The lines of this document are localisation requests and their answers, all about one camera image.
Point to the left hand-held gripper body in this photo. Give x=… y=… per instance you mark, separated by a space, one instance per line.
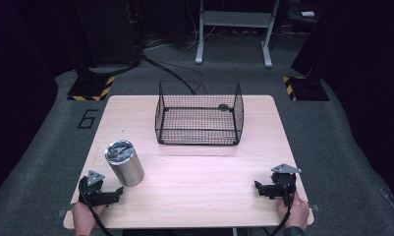
x=93 y=187

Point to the person's left hand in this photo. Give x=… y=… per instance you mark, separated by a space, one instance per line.
x=84 y=216

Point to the small white box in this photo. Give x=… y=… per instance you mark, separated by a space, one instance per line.
x=308 y=14

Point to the silver metal can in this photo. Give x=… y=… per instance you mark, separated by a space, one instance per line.
x=125 y=165

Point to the small dark oval disc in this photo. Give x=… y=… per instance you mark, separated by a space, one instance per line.
x=223 y=106

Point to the black cabinet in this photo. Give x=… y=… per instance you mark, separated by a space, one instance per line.
x=109 y=29

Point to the dark curtain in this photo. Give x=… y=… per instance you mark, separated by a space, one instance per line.
x=17 y=82
x=365 y=82

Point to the white metal stand frame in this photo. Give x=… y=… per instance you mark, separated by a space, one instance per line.
x=237 y=19

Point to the person's right hand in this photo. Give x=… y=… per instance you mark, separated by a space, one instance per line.
x=296 y=213

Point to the small grey table bracket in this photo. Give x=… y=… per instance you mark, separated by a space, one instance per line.
x=314 y=208

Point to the black striped stand base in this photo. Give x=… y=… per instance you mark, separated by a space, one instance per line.
x=91 y=88
x=307 y=88

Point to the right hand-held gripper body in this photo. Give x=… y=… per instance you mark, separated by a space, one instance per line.
x=284 y=183

